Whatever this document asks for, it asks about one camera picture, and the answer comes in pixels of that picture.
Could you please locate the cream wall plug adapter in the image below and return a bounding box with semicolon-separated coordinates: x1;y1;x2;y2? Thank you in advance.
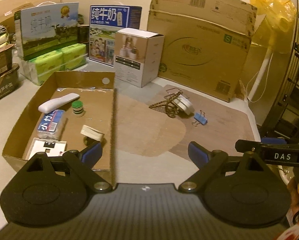
80;125;105;146

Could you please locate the white square box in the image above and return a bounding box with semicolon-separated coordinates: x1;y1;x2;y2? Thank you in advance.
25;138;67;160

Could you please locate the blue binder clip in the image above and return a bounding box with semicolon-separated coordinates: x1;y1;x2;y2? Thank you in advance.
191;110;208;127

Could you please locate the blue floss pick box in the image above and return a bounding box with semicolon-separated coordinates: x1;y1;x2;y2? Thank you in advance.
37;109;66;140

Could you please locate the green white small bottle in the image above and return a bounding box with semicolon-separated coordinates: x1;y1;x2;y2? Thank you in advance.
71;100;85;116

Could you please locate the white grey charger adapter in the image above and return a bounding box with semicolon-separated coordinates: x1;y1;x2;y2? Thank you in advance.
172;95;194;115

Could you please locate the white remote control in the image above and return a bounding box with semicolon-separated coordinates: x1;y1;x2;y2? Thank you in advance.
38;93;80;114

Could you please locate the metal wire clip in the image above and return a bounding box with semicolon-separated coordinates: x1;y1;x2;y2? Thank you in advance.
164;87;189;99

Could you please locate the person right hand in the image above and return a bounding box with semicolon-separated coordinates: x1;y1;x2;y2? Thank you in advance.
287;177;299;225

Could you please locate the shallow cardboard tray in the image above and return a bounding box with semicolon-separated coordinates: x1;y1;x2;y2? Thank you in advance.
2;71;116;184

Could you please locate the beige brown rug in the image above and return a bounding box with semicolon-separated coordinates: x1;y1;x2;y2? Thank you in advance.
117;83;254;159

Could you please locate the green tissue pack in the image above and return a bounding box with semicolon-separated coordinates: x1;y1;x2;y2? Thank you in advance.
20;43;87;86

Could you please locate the large cardboard box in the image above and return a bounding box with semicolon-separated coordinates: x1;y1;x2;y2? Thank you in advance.
147;0;257;102

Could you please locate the white beige product box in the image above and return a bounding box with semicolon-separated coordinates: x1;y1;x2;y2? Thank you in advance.
114;28;165;88

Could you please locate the upper black food tub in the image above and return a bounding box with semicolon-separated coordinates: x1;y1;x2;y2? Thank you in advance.
0;44;14;75

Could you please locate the green pasture milk box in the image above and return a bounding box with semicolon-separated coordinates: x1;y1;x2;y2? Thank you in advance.
14;2;79;61

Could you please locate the blue milk carton box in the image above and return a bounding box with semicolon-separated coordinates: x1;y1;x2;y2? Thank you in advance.
89;5;142;67

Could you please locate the small cardboard box background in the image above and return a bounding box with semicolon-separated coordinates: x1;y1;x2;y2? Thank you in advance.
0;3;34;33

